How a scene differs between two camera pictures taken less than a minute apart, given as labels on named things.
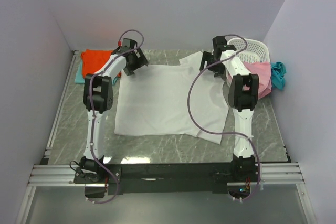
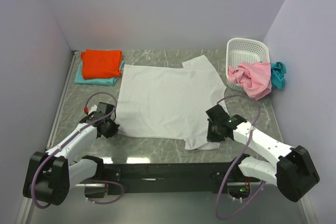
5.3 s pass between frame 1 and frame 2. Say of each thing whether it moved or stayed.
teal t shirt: stayed
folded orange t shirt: stayed
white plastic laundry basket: stayed
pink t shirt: stayed
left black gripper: moved
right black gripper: moved
